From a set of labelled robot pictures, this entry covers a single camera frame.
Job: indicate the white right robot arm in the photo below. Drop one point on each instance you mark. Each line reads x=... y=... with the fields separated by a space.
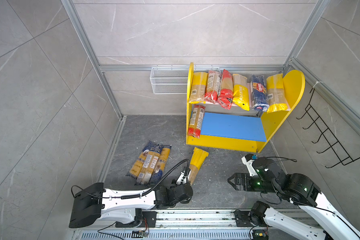
x=300 y=191

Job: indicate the long yellow spaghetti bag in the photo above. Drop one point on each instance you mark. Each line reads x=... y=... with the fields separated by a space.
x=276 y=94

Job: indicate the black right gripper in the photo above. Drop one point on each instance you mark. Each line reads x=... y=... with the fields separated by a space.
x=244 y=178

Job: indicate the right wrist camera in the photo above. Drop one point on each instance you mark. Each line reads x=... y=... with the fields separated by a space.
x=248 y=160

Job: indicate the red clear spaghetti bag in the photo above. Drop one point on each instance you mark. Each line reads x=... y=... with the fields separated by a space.
x=196 y=121

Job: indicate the yellow topped spaghetti bag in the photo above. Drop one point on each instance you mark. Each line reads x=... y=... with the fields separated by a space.
x=198 y=87

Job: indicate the blue clear spaghetti bag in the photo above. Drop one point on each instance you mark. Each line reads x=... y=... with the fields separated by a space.
x=149 y=164

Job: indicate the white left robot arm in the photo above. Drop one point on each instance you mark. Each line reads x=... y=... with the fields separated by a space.
x=96 y=203

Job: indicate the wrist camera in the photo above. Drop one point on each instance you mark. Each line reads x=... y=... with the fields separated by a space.
x=184 y=177
x=248 y=160

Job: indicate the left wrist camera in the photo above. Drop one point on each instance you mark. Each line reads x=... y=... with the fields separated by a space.
x=184 y=177

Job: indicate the blue Barilla spaghetti box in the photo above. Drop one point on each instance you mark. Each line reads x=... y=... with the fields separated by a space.
x=259 y=93

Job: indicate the blue Ankara spaghetti bag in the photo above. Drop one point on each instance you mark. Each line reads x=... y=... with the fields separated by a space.
x=138 y=165

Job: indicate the black wire hook rack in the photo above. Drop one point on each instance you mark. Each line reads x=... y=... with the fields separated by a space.
x=327 y=136

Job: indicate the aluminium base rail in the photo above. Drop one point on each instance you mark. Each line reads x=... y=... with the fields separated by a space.
x=182 y=224

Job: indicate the yellow Pastatime spaghetti bag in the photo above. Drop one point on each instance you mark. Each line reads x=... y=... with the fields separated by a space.
x=241 y=92

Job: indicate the red labelled spaghetti bag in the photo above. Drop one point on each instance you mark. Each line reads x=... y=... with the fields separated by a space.
x=213 y=86

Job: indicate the short yellow spaghetti bag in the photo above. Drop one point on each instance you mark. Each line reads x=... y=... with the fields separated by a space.
x=197 y=161

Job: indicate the yellow shelf with coloured boards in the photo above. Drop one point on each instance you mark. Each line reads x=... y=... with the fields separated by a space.
x=248 y=134

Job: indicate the white wire mesh basket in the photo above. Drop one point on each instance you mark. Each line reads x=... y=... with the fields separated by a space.
x=176 y=79

